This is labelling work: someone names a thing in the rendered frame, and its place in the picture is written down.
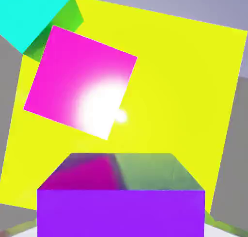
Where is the small cyan cube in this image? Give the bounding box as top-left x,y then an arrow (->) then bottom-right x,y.
0,0 -> 84,63

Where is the small magenta cube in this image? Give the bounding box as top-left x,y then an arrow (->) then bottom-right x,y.
23,25 -> 138,141

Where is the small purple cube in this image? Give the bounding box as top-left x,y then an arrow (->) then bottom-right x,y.
36,152 -> 206,237

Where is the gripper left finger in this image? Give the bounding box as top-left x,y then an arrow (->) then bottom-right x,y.
2,219 -> 38,237

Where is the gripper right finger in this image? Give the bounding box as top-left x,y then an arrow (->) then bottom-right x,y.
204,211 -> 248,237

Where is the large yellow box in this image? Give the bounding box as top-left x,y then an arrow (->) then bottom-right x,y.
0,0 -> 248,215

